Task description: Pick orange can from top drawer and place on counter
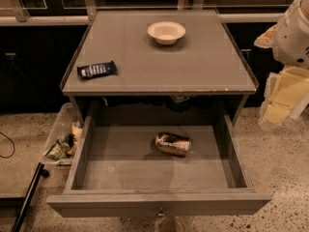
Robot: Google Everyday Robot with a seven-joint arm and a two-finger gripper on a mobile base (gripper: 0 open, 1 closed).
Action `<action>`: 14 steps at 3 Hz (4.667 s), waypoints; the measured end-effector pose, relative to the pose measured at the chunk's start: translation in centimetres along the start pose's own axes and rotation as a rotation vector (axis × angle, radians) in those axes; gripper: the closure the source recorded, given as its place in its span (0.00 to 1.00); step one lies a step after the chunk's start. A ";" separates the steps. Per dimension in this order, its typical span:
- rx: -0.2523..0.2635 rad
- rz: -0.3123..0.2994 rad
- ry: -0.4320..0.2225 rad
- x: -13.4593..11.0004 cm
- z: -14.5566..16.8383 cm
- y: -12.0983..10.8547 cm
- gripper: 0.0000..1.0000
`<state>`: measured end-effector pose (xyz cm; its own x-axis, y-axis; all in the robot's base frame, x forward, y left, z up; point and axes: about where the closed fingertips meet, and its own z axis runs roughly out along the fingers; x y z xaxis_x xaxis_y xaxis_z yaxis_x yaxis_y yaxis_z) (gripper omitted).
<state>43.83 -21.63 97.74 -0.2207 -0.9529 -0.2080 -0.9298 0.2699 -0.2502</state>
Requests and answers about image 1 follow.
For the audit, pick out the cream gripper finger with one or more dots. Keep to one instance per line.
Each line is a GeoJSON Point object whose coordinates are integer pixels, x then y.
{"type": "Point", "coordinates": [286, 96]}
{"type": "Point", "coordinates": [265, 40]}

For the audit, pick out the orange soda can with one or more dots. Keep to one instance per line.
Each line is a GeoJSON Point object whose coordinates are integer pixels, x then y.
{"type": "Point", "coordinates": [173, 144]}

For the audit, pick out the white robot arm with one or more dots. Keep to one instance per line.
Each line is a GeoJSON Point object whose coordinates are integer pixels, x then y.
{"type": "Point", "coordinates": [290, 44]}

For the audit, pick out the grey cabinet with counter top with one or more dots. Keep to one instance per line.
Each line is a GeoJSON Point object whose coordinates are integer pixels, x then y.
{"type": "Point", "coordinates": [205, 61]}

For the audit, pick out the metal drawer knob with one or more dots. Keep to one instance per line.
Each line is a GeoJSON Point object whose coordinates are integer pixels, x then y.
{"type": "Point", "coordinates": [161, 213]}

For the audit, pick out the open grey top drawer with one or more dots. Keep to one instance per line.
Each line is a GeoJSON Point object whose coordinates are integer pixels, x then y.
{"type": "Point", "coordinates": [117, 170]}

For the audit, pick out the white bowl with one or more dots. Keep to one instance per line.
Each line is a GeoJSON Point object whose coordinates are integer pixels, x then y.
{"type": "Point", "coordinates": [166, 32]}

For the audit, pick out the dark blue snack bar wrapper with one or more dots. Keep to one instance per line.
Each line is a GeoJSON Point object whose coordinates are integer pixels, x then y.
{"type": "Point", "coordinates": [97, 70]}

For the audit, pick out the yellow snack bag in bin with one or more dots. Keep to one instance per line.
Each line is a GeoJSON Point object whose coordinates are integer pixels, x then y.
{"type": "Point", "coordinates": [73, 139]}

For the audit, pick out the clear plastic bin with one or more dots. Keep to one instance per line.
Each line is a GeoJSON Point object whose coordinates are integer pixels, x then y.
{"type": "Point", "coordinates": [60, 131]}

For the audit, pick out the green snack bag in bin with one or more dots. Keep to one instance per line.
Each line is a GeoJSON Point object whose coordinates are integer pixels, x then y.
{"type": "Point", "coordinates": [57, 151]}

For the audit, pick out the black bar on floor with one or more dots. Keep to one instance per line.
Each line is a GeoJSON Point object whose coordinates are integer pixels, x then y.
{"type": "Point", "coordinates": [26, 201]}

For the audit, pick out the white window frame rail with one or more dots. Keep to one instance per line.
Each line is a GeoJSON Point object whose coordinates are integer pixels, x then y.
{"type": "Point", "coordinates": [48, 12]}

